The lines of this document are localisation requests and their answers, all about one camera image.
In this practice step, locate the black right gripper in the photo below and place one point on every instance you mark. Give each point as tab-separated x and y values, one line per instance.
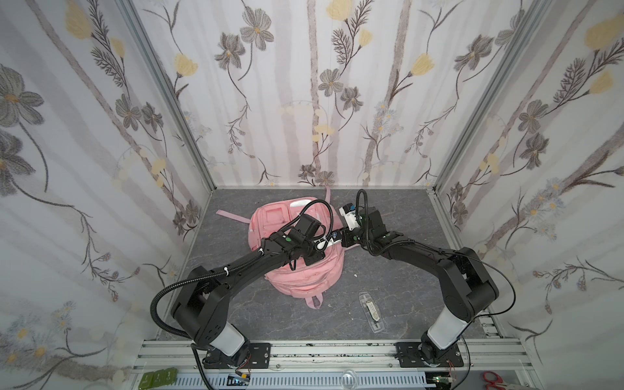
348	236

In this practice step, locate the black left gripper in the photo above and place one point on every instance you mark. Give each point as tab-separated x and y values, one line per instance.
316	249

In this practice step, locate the pink school backpack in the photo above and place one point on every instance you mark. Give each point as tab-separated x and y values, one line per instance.
301	281

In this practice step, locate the clear plastic stapler box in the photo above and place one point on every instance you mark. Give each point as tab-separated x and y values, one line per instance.
372	312

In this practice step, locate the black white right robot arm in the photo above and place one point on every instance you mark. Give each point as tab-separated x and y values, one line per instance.
466	286

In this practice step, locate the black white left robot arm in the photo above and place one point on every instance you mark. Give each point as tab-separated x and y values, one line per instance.
197	308

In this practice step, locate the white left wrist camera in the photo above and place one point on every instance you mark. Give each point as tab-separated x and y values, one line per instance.
324	242

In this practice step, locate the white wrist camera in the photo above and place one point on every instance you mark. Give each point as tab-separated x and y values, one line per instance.
324	242
351	216

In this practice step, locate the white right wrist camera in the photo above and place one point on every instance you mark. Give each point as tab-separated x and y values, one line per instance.
351	216

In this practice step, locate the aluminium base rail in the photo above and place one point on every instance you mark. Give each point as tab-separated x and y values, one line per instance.
383	364

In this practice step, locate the red handled scissors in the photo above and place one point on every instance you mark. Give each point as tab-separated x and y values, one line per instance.
493	381

